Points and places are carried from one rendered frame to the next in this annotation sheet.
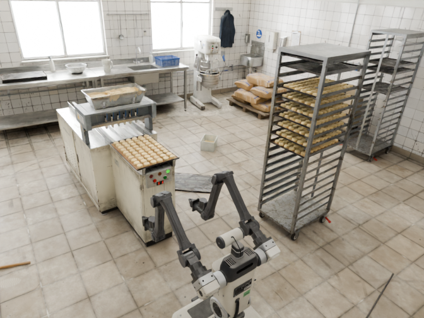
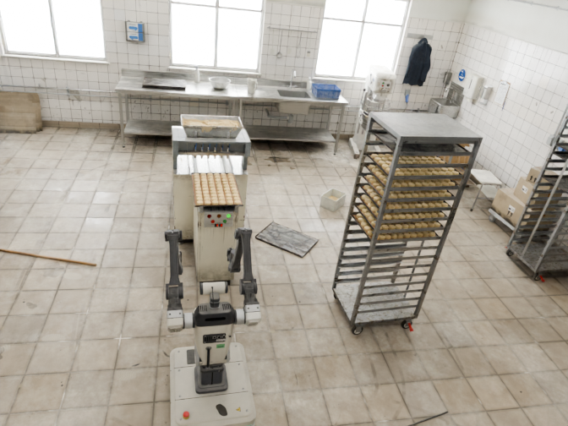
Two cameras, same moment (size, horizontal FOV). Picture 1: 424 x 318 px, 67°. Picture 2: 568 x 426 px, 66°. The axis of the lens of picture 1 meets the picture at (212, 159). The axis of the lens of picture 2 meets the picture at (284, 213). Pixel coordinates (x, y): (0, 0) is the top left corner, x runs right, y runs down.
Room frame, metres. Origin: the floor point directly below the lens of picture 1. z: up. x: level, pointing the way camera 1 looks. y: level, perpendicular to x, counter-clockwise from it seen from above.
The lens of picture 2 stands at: (-0.34, -1.15, 2.75)
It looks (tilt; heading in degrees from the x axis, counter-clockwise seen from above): 30 degrees down; 21
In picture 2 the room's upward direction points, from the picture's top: 8 degrees clockwise
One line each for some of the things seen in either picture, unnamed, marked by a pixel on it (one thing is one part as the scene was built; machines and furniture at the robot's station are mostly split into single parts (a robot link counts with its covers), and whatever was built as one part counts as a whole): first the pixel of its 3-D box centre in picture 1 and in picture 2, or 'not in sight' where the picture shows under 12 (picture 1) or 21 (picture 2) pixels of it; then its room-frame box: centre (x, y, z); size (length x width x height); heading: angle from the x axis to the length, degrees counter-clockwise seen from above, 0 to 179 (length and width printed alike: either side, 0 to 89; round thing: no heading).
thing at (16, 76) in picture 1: (23, 74); (165, 81); (4.94, 2.97, 0.93); 0.60 x 0.40 x 0.01; 126
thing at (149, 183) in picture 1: (158, 176); (218, 219); (2.39, 0.45, 0.77); 0.24 x 0.04 x 0.14; 127
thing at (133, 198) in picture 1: (142, 188); (213, 227); (2.68, 0.67, 0.45); 0.70 x 0.34 x 0.90; 37
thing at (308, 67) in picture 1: (322, 65); (420, 142); (2.87, -0.92, 1.68); 0.60 x 0.40 x 0.02; 129
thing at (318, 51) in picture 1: (306, 144); (394, 228); (2.86, -0.92, 0.93); 0.64 x 0.51 x 1.78; 129
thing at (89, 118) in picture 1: (117, 119); (210, 150); (3.08, 0.98, 1.01); 0.72 x 0.33 x 0.34; 127
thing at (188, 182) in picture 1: (193, 182); (286, 238); (3.52, 0.23, 0.01); 0.60 x 0.40 x 0.03; 86
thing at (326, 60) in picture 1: (306, 157); (373, 242); (2.50, -0.82, 0.97); 0.03 x 0.03 x 1.70; 39
